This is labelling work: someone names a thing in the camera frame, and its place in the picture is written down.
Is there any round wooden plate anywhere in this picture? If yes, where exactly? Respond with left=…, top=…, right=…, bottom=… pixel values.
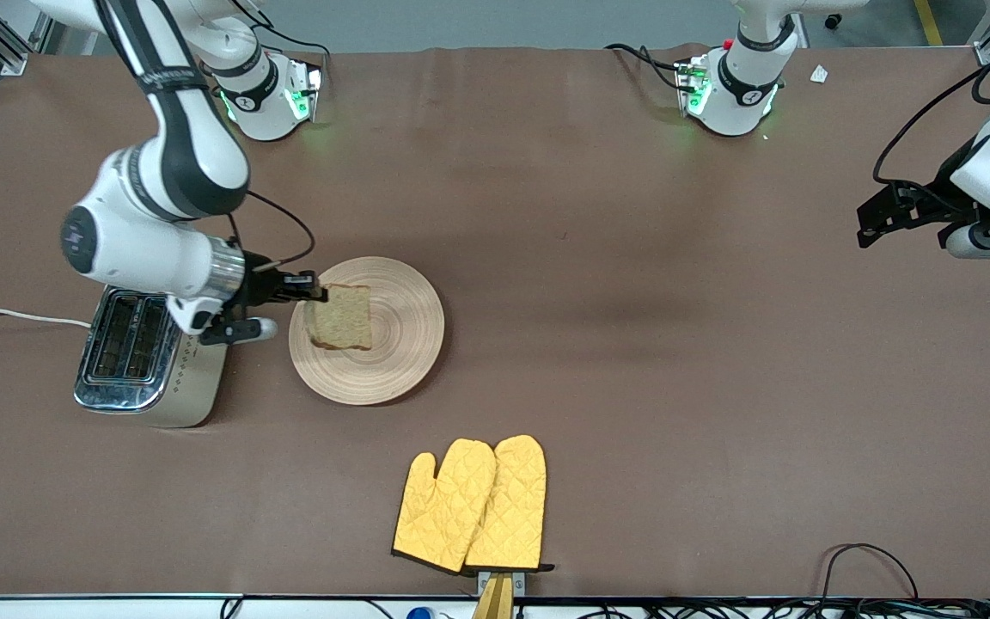
left=288, top=256, right=445, bottom=407

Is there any black base cable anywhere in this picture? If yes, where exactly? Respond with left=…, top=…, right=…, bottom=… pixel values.
left=233, top=0, right=330, bottom=61
left=605, top=43, right=694, bottom=91

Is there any chrome two-slot toaster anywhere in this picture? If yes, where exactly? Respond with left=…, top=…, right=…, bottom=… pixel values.
left=74, top=286, right=229, bottom=429

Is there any black looped cable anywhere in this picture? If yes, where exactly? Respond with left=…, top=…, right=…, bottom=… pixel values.
left=820, top=543, right=921, bottom=603

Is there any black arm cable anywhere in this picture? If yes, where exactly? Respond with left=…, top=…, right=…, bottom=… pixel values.
left=229, top=189, right=317, bottom=272
left=873, top=39, right=990, bottom=211

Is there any grey metal bracket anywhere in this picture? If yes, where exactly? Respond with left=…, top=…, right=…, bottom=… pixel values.
left=476, top=569, right=527, bottom=596

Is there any black right base cable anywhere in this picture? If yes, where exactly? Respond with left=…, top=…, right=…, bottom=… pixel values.
left=233, top=0, right=330, bottom=61

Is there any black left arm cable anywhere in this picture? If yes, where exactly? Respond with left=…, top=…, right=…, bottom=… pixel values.
left=873, top=39, right=990, bottom=211

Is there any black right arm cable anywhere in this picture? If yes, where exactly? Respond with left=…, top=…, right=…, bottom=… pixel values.
left=229, top=189, right=317, bottom=272

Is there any yellow quilted oven mitt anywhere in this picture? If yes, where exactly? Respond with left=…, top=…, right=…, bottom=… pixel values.
left=464, top=434, right=556, bottom=574
left=392, top=438, right=498, bottom=575

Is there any black cable tangle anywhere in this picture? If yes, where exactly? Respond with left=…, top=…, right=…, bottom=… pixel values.
left=581, top=598, right=990, bottom=619

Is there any brown table mat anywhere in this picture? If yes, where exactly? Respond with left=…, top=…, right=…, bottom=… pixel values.
left=0, top=45, right=990, bottom=600

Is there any brown toast slice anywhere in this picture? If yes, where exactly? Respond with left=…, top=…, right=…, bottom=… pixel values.
left=304, top=284, right=374, bottom=352

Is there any black left base cable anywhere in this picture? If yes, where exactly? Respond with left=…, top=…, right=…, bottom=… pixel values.
left=605, top=43, right=694, bottom=91

